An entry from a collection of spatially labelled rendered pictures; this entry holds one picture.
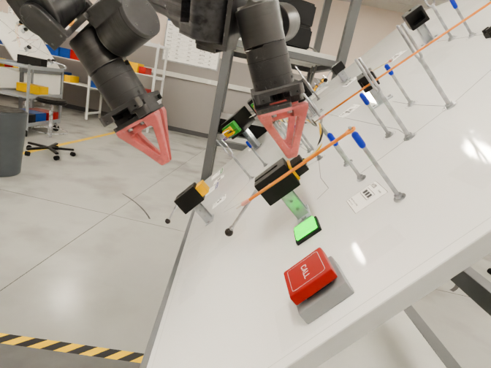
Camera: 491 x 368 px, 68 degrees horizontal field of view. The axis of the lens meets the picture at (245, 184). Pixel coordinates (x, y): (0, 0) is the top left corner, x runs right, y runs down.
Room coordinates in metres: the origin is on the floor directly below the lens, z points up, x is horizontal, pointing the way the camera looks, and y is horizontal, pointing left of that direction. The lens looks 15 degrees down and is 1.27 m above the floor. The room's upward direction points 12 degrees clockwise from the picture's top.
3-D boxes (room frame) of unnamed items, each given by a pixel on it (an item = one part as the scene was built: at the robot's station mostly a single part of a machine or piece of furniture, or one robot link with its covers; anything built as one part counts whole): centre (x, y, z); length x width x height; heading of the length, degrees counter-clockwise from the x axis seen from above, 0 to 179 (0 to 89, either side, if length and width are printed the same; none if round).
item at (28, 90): (5.39, 3.37, 0.54); 0.99 x 0.50 x 1.08; 0
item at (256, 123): (1.73, 0.03, 1.09); 0.35 x 0.33 x 0.07; 5
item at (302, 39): (1.70, 0.02, 1.56); 0.30 x 0.23 x 0.19; 97
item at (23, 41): (6.35, 4.12, 0.83); 1.18 x 0.72 x 1.65; 179
